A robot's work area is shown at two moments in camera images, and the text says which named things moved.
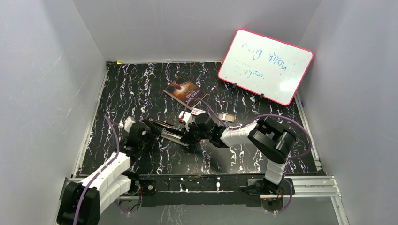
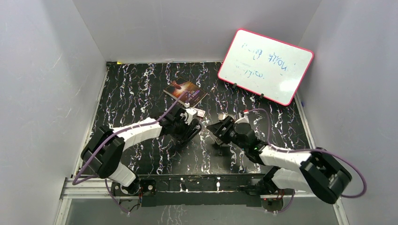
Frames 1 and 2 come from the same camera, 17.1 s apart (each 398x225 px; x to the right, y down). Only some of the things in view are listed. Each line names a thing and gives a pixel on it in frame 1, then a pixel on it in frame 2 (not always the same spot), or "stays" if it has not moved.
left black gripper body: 147,142 → 180,130
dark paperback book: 182,91 stays
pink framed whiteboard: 268,66 stays
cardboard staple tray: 226,117 stays
